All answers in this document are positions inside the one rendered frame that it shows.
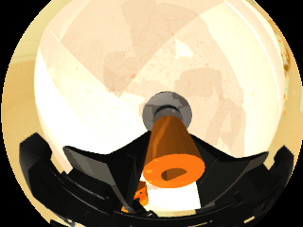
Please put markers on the orange knob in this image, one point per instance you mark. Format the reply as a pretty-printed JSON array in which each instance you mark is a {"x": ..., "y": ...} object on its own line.
[{"x": 173, "y": 159}]

